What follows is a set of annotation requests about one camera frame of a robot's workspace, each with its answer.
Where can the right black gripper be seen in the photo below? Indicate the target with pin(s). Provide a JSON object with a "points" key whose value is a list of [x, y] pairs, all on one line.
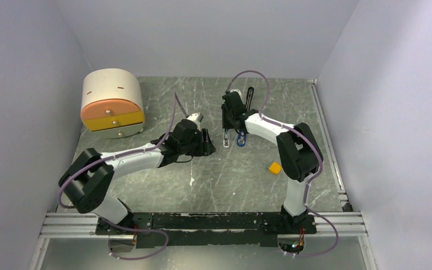
{"points": [[225, 123]]}

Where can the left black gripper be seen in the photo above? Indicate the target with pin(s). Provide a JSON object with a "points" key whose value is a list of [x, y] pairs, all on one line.
{"points": [[206, 146]]}

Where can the blue stapler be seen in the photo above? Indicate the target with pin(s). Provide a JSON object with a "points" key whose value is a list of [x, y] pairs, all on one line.
{"points": [[241, 140]]}

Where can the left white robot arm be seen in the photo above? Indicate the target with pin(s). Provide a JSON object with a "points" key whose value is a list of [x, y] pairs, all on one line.
{"points": [[87, 180]]}

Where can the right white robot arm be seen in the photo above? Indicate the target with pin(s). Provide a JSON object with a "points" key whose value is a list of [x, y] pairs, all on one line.
{"points": [[300, 156]]}

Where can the orange yellow block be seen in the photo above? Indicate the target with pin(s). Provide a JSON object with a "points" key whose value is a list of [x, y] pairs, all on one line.
{"points": [[275, 168]]}

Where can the beige drawer cabinet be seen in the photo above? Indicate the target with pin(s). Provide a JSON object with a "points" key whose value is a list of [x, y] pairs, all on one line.
{"points": [[112, 105]]}

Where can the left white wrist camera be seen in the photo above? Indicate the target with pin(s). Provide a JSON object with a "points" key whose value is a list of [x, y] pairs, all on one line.
{"points": [[196, 118]]}

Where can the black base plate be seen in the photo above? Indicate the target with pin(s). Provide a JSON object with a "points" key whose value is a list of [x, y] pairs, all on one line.
{"points": [[201, 229]]}

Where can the aluminium side rail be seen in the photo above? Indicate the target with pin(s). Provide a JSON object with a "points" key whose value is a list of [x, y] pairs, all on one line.
{"points": [[331, 158]]}

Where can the aluminium front rail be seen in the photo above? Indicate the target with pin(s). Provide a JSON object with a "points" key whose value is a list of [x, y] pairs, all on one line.
{"points": [[83, 226]]}

